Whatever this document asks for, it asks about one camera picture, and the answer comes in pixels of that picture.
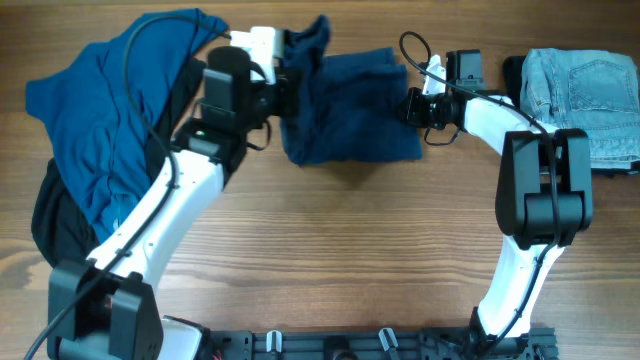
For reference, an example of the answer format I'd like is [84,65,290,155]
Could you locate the teal blue t-shirt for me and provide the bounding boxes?
[25,8,228,241]

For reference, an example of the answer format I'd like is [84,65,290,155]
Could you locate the black camera cable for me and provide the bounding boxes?
[398,30,564,346]

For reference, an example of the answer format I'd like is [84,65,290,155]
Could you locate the black garment under t-shirt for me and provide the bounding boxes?
[31,58,206,267]

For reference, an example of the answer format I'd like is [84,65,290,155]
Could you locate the black folded garment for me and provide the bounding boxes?
[502,56,639,177]

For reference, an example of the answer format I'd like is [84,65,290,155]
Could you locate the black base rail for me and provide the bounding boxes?
[204,327,559,360]

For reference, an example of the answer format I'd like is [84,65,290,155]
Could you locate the light blue denim jeans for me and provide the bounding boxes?
[520,48,639,171]

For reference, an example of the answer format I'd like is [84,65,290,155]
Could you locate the navy blue shorts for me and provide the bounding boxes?
[280,15,422,166]

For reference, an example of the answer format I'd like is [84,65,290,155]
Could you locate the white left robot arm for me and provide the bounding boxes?
[43,46,303,360]

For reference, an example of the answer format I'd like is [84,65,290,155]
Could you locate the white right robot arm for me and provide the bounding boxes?
[401,50,593,353]

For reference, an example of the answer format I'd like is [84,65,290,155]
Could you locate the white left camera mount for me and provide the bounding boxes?
[230,26,285,85]

